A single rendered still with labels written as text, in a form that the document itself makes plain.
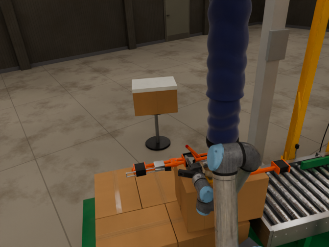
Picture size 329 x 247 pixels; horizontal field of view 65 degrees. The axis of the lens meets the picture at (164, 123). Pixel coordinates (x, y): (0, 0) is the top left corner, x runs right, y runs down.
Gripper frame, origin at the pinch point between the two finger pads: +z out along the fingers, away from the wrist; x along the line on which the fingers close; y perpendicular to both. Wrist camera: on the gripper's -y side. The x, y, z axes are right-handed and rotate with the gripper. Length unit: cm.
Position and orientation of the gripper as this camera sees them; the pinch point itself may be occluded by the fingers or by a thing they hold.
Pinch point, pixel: (185, 160)
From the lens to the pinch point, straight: 184.3
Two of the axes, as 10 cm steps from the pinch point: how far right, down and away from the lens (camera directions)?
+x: -0.5, -8.7, -5.0
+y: 9.7, -1.6, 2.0
